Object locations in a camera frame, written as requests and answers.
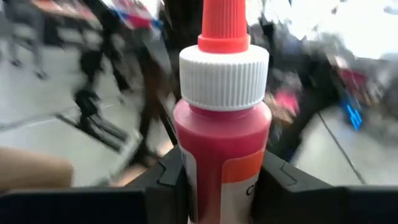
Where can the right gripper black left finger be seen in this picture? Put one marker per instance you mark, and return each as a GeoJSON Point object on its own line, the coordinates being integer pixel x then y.
{"type": "Point", "coordinates": [164, 193]}

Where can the red candy colour bottle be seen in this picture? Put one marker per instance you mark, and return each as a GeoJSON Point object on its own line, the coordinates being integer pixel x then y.
{"type": "Point", "coordinates": [222, 133]}

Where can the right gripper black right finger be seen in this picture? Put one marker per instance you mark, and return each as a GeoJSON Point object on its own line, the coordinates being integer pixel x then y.
{"type": "Point", "coordinates": [289, 199]}

